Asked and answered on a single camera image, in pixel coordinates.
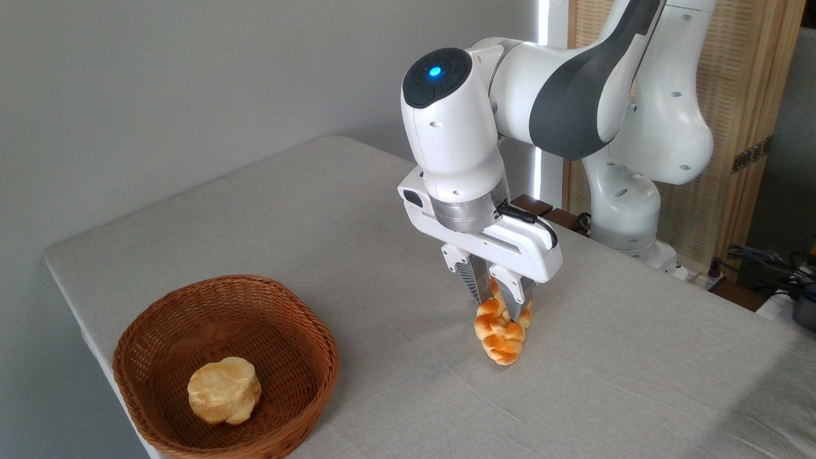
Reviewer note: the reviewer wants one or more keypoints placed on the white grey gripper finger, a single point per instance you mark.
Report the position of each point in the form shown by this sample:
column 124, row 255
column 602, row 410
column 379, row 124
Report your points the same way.
column 513, row 296
column 470, row 275

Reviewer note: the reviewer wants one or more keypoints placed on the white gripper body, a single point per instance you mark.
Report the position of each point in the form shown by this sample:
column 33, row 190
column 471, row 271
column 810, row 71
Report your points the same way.
column 523, row 252

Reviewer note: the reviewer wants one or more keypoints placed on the braided golden bread loaf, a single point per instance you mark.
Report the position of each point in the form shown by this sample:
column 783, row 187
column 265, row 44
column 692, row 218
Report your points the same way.
column 500, row 335

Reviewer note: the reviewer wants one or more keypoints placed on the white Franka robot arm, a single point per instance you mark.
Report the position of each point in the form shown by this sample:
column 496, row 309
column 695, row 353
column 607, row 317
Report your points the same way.
column 459, row 127

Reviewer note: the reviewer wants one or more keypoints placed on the brown wicker basket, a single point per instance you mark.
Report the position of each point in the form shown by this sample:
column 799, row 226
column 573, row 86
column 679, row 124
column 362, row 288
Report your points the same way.
column 255, row 319

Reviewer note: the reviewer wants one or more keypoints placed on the round pale bread roll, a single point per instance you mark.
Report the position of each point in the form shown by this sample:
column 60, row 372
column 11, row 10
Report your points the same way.
column 223, row 390

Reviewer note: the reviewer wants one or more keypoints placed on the dark brown wooden furniture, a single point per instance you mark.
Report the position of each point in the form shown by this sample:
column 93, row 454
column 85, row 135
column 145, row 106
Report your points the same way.
column 564, row 218

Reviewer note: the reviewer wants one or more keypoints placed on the grey tablecloth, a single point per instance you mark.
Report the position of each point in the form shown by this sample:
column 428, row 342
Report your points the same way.
column 605, row 395

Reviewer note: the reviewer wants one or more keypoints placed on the white power strip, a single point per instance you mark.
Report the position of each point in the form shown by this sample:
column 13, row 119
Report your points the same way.
column 701, row 277

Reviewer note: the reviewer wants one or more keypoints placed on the grey box device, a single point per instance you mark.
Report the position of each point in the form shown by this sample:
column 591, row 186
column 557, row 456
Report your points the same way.
column 806, row 313

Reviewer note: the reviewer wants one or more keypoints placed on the wooden bamboo folding screen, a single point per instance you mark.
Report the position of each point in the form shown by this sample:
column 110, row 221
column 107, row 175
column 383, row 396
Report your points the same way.
column 746, row 64

